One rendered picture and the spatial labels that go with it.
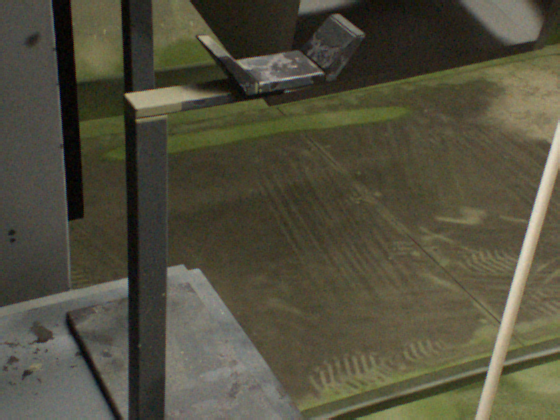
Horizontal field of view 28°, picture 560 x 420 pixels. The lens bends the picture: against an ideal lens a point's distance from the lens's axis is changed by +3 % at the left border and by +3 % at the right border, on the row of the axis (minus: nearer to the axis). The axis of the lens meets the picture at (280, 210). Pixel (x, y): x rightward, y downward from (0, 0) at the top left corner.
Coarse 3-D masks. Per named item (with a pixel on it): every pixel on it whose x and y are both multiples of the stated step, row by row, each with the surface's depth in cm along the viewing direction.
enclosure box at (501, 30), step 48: (192, 0) 209; (240, 0) 192; (288, 0) 177; (336, 0) 219; (384, 0) 222; (432, 0) 224; (480, 0) 227; (528, 0) 218; (240, 48) 196; (288, 48) 184; (384, 48) 210; (432, 48) 212; (480, 48) 214; (528, 48) 215; (288, 96) 192
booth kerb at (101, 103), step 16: (192, 64) 271; (208, 64) 273; (80, 80) 260; (96, 80) 262; (112, 80) 264; (160, 80) 269; (176, 80) 271; (192, 80) 273; (208, 80) 275; (80, 96) 262; (96, 96) 264; (112, 96) 266; (80, 112) 264; (96, 112) 266; (112, 112) 268
